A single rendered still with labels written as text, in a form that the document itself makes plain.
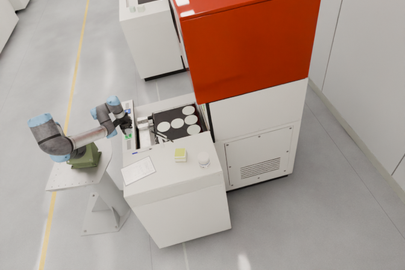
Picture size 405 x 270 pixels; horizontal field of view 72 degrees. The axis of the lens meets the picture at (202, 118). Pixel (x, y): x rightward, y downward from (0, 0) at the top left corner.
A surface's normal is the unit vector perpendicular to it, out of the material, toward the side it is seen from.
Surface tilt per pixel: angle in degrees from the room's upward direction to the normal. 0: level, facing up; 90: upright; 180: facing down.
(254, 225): 0
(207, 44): 90
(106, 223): 0
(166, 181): 0
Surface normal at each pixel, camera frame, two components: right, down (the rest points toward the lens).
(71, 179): -0.14, -0.68
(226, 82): 0.22, 0.69
